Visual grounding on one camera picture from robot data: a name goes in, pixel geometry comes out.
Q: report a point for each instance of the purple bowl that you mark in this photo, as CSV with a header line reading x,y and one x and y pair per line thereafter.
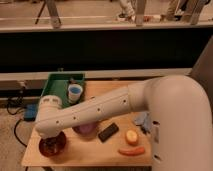
x,y
86,129

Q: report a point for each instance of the blue box on floor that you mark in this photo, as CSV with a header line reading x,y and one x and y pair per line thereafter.
x,y
30,112

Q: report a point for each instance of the blue and white cup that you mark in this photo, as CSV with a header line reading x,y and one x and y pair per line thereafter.
x,y
74,92

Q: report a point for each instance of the green plastic bin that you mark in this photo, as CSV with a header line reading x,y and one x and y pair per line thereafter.
x,y
57,84

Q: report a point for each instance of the black rectangular block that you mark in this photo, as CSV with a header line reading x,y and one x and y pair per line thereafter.
x,y
105,134

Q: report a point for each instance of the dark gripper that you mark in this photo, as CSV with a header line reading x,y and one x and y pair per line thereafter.
x,y
54,144

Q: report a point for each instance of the orange carrot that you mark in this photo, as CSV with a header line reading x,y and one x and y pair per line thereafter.
x,y
132,152

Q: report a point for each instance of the blue cloth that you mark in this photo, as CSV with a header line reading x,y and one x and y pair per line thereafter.
x,y
143,121

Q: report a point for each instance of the wooden table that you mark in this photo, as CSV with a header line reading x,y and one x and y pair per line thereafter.
x,y
90,151

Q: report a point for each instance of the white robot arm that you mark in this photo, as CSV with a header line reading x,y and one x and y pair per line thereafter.
x,y
179,108

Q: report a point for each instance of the yellow apple half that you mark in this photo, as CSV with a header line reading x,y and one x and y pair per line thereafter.
x,y
131,137

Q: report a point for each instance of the red bowl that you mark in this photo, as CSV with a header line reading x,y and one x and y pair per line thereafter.
x,y
44,152

